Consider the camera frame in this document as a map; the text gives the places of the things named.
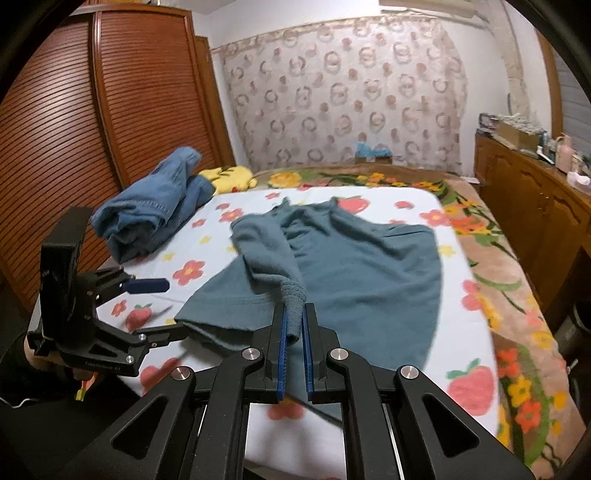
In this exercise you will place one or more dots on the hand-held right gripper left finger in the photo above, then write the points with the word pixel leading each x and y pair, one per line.
pixel 282 355

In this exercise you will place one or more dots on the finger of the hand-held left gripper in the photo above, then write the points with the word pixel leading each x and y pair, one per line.
pixel 147 285
pixel 161 333

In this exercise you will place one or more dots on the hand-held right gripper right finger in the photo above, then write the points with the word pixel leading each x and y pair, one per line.
pixel 307 360

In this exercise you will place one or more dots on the teal pants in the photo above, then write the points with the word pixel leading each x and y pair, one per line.
pixel 360 277

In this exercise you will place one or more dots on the person's left forearm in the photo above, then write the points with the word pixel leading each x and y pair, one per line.
pixel 37 438

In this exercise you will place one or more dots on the person's left hand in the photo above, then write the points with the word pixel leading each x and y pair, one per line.
pixel 44 359

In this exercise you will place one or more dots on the white floral bed sheet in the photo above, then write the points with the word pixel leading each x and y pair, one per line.
pixel 207 230

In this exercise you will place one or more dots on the blue denim jeans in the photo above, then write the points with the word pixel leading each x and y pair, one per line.
pixel 152 198

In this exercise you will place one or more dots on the yellow plush toy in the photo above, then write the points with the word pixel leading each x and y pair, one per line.
pixel 231 177

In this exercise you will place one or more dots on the wooden louvered wardrobe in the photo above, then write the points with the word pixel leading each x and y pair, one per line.
pixel 115 92

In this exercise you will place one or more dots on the brown floral blanket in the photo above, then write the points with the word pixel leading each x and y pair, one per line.
pixel 503 286

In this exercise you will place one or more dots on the blue plastic bag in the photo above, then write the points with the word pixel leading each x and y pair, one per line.
pixel 371 149

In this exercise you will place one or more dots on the wooden cabinet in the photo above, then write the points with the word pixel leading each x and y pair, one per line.
pixel 531 203

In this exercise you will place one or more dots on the beige storage box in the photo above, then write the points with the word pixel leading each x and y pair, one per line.
pixel 519 134

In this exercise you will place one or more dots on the pink bottle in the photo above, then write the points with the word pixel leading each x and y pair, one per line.
pixel 564 154

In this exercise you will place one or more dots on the air conditioner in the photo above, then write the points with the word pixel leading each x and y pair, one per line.
pixel 429 4

